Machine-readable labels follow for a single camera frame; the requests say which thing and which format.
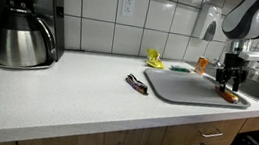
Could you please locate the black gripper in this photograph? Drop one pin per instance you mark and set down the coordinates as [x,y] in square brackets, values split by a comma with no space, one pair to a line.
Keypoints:
[233,63]

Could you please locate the orange rectangular snack bar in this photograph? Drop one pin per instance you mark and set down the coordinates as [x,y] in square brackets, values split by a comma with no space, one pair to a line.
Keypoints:
[228,96]

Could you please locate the green snack bar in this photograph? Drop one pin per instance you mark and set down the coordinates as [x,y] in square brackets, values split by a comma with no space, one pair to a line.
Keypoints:
[179,69]

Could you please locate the brown chocolate bar wrapper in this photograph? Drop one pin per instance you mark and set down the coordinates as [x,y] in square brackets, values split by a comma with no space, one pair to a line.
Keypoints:
[136,84]

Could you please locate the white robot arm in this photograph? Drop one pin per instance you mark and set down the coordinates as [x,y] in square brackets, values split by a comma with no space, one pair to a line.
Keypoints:
[241,27]

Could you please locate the gray plastic tray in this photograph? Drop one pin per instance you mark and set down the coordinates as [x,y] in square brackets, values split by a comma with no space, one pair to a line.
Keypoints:
[186,88]

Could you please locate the orange soda can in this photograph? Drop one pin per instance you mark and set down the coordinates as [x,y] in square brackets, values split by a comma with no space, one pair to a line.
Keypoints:
[201,65]

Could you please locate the yellow snack bag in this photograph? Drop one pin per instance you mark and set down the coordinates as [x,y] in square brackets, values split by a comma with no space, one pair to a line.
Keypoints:
[154,59]

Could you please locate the wooden cabinet drawers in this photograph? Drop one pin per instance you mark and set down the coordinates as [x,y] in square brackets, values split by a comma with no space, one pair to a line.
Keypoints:
[210,133]

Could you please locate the steel coffee carafe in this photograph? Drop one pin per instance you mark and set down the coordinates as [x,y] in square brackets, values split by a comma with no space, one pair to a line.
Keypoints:
[25,39]

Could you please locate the wall power outlet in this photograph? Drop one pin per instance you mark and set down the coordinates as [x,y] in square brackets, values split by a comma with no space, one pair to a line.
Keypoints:
[128,8]

